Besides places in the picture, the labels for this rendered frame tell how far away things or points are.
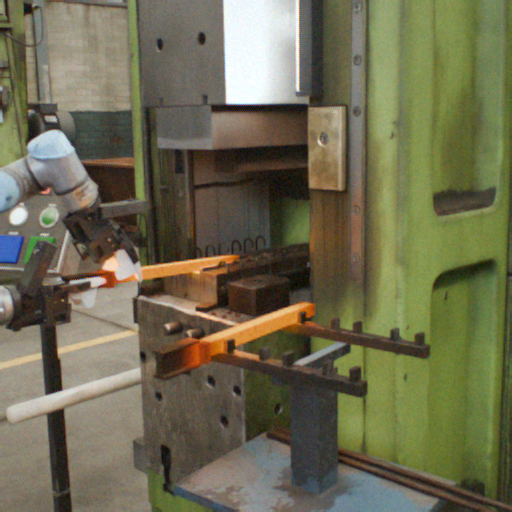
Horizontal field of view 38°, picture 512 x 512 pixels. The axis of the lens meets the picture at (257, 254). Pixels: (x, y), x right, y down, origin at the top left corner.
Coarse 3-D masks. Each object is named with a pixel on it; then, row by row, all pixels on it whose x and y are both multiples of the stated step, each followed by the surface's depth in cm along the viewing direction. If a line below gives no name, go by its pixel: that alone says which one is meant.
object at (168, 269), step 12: (168, 264) 165; (180, 264) 165; (192, 264) 168; (204, 264) 170; (72, 276) 148; (84, 276) 149; (96, 276) 151; (108, 276) 152; (132, 276) 157; (144, 276) 159; (156, 276) 161
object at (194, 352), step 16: (304, 304) 142; (256, 320) 131; (272, 320) 132; (288, 320) 136; (208, 336) 122; (224, 336) 122; (240, 336) 125; (256, 336) 128; (160, 352) 111; (176, 352) 114; (192, 352) 117; (208, 352) 117; (160, 368) 112; (176, 368) 114; (192, 368) 116
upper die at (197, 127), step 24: (168, 120) 169; (192, 120) 163; (216, 120) 159; (240, 120) 164; (264, 120) 169; (288, 120) 175; (168, 144) 171; (192, 144) 164; (216, 144) 160; (240, 144) 165; (264, 144) 170; (288, 144) 176
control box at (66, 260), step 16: (48, 192) 196; (16, 208) 198; (32, 208) 196; (48, 208) 194; (0, 224) 198; (16, 224) 196; (32, 224) 194; (64, 240) 189; (64, 256) 189; (0, 272) 197; (16, 272) 194; (48, 272) 188; (64, 272) 189
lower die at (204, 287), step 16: (288, 256) 184; (304, 256) 185; (192, 272) 171; (208, 272) 167; (224, 272) 167; (240, 272) 170; (272, 272) 177; (176, 288) 176; (192, 288) 172; (208, 288) 167; (224, 304) 168
